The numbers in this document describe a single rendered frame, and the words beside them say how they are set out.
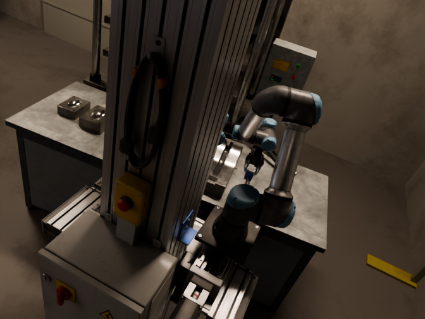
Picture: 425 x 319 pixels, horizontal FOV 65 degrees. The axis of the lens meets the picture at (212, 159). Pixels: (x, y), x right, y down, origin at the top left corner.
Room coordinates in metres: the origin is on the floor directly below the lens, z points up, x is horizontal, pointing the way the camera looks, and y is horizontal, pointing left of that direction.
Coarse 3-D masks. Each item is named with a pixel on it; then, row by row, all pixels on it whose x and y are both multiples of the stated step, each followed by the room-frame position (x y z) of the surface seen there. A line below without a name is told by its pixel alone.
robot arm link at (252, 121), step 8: (272, 88) 1.20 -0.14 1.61; (280, 88) 1.19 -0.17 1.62; (256, 96) 1.22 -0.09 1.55; (264, 96) 1.18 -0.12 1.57; (272, 96) 1.17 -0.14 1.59; (280, 96) 1.16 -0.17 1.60; (256, 104) 1.20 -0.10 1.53; (264, 104) 1.17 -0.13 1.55; (272, 104) 1.16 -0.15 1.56; (280, 104) 1.15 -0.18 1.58; (256, 112) 1.20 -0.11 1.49; (264, 112) 1.18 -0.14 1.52; (272, 112) 1.16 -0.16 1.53; (280, 112) 1.15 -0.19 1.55; (248, 120) 1.29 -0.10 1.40; (256, 120) 1.25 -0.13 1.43; (240, 128) 1.37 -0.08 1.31; (248, 128) 1.31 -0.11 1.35; (256, 128) 1.31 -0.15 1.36; (232, 136) 1.40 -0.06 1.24; (240, 136) 1.38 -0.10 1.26; (248, 136) 1.36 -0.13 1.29
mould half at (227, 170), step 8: (224, 144) 1.77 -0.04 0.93; (216, 152) 1.71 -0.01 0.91; (232, 152) 1.73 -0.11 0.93; (240, 152) 1.78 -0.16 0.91; (216, 160) 1.66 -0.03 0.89; (232, 160) 1.68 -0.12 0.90; (224, 168) 1.60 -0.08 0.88; (232, 168) 1.63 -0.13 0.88; (216, 176) 1.50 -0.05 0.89; (224, 176) 1.52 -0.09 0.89; (208, 184) 1.45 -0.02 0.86; (216, 184) 1.44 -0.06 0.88; (224, 184) 1.45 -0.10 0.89; (208, 192) 1.45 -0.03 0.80; (216, 192) 1.44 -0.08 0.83
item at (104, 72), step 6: (102, 72) 2.53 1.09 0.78; (102, 78) 2.42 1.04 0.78; (90, 84) 2.31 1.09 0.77; (96, 84) 2.31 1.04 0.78; (102, 84) 2.33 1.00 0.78; (102, 90) 2.30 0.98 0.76; (246, 102) 2.78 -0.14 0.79; (246, 108) 2.66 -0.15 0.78; (228, 114) 2.46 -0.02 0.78; (240, 114) 2.53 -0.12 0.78; (246, 114) 2.56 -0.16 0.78; (228, 120) 2.36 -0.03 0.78; (228, 138) 2.16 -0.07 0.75
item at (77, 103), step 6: (72, 96) 1.92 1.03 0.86; (66, 102) 1.83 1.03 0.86; (72, 102) 1.86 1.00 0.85; (78, 102) 1.89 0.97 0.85; (84, 102) 1.89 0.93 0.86; (60, 108) 1.76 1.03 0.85; (66, 108) 1.76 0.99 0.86; (72, 108) 1.78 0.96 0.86; (78, 108) 1.80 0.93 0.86; (84, 108) 1.85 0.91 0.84; (60, 114) 1.76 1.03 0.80; (66, 114) 1.76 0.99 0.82; (72, 114) 1.75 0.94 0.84; (78, 114) 1.79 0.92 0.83
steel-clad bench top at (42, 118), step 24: (48, 96) 1.92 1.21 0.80; (96, 96) 2.11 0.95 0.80; (24, 120) 1.60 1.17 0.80; (48, 120) 1.66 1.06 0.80; (72, 120) 1.74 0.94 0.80; (72, 144) 1.51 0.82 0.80; (96, 144) 1.57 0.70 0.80; (240, 144) 2.04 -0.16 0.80; (240, 168) 1.76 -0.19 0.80; (264, 168) 1.84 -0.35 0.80; (312, 192) 1.74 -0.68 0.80; (312, 216) 1.51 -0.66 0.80; (312, 240) 1.32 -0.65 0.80
